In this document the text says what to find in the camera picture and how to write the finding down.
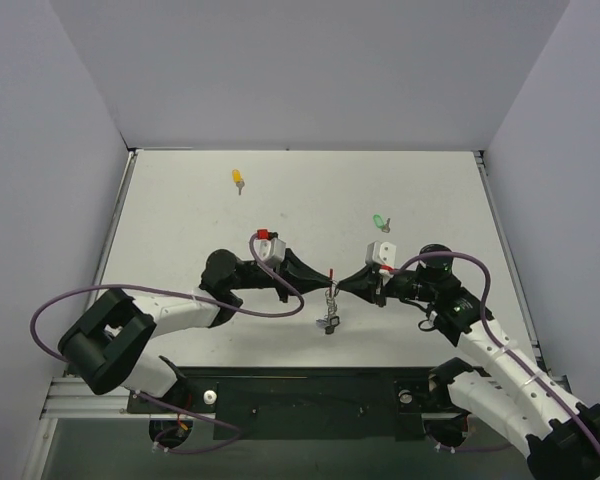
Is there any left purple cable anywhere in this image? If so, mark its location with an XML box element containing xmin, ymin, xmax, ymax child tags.
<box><xmin>29</xmin><ymin>233</ymin><xmax>306</xmax><ymax>455</ymax></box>

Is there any purple cable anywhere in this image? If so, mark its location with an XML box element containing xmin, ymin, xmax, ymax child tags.
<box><xmin>392</xmin><ymin>252</ymin><xmax>600</xmax><ymax>476</ymax></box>
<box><xmin>29</xmin><ymin>233</ymin><xmax>306</xmax><ymax>455</ymax></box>

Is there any yellow tagged key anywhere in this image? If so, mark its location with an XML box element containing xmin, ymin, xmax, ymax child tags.
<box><xmin>232</xmin><ymin>169</ymin><xmax>245</xmax><ymax>195</ymax></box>

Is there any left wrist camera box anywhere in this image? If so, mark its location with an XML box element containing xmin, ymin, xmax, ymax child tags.
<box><xmin>256</xmin><ymin>229</ymin><xmax>286</xmax><ymax>269</ymax></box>

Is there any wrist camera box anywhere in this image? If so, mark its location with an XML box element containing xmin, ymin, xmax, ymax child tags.
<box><xmin>365</xmin><ymin>241</ymin><xmax>397</xmax><ymax>278</ymax></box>
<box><xmin>256</xmin><ymin>229</ymin><xmax>286</xmax><ymax>269</ymax></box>

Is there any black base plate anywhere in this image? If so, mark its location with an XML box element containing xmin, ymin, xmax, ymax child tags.
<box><xmin>144</xmin><ymin>367</ymin><xmax>489</xmax><ymax>444</ymax></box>

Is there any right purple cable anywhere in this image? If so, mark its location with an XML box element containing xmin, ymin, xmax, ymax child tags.
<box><xmin>392</xmin><ymin>252</ymin><xmax>600</xmax><ymax>476</ymax></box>

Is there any dark blue tagged key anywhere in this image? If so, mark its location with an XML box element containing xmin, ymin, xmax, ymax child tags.
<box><xmin>324</xmin><ymin>315</ymin><xmax>340</xmax><ymax>335</ymax></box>

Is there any chain of metal keyrings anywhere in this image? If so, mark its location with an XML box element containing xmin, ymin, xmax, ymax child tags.
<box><xmin>323</xmin><ymin>282</ymin><xmax>341</xmax><ymax>321</ymax></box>

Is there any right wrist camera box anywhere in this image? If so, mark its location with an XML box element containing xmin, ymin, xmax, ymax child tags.
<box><xmin>365</xmin><ymin>241</ymin><xmax>397</xmax><ymax>278</ymax></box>

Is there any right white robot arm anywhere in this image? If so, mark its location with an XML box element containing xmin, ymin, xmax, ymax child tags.
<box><xmin>336</xmin><ymin>243</ymin><xmax>600</xmax><ymax>479</ymax></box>

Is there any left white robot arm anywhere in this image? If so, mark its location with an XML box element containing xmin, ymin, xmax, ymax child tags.
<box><xmin>58</xmin><ymin>248</ymin><xmax>331</xmax><ymax>412</ymax></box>

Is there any green tagged key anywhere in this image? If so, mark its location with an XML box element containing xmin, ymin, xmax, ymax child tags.
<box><xmin>373</xmin><ymin>214</ymin><xmax>390</xmax><ymax>233</ymax></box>

